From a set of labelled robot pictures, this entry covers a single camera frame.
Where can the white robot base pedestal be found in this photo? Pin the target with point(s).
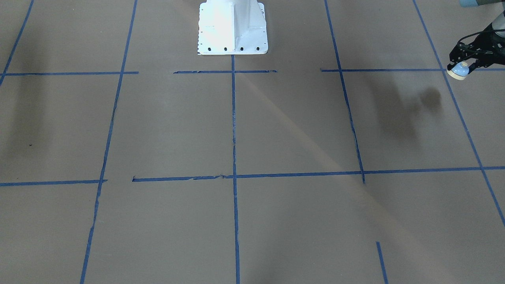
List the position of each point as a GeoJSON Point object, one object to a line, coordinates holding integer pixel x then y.
{"type": "Point", "coordinates": [232, 27]}

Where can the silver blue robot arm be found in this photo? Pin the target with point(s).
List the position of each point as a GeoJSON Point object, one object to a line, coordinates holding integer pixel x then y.
{"type": "Point", "coordinates": [498, 25]}

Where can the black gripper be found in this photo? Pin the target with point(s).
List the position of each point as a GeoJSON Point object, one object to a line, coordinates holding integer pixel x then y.
{"type": "Point", "coordinates": [486, 51]}

